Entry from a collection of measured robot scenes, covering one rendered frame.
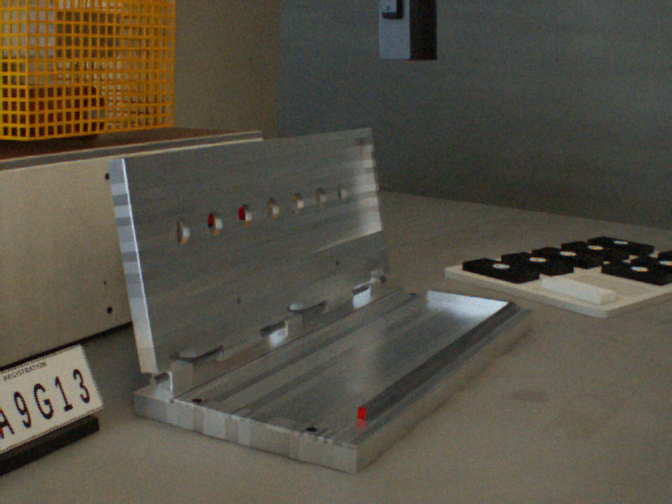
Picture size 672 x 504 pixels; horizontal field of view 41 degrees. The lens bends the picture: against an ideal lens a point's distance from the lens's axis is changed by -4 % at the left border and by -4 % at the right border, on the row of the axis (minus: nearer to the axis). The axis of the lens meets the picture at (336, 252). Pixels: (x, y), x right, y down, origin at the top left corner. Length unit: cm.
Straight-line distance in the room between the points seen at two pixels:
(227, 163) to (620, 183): 231
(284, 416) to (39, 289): 30
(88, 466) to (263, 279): 28
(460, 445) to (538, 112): 248
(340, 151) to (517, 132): 217
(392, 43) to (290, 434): 35
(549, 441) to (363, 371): 18
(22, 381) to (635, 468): 47
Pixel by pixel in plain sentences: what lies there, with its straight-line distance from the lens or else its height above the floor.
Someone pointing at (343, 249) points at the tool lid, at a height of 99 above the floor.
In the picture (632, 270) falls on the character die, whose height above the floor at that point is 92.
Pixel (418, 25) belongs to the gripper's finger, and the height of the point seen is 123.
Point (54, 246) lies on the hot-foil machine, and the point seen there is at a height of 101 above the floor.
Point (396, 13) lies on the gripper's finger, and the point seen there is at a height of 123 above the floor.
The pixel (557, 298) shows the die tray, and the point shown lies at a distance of 117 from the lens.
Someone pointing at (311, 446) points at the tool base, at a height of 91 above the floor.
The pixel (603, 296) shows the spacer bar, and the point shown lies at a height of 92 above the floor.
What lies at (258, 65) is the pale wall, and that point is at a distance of 363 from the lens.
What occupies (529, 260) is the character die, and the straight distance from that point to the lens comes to 132.
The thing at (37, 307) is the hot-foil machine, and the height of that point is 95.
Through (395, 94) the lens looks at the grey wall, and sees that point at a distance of 341.
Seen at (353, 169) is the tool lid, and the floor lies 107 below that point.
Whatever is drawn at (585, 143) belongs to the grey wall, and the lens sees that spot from 310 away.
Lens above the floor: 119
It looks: 12 degrees down
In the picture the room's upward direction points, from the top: 2 degrees clockwise
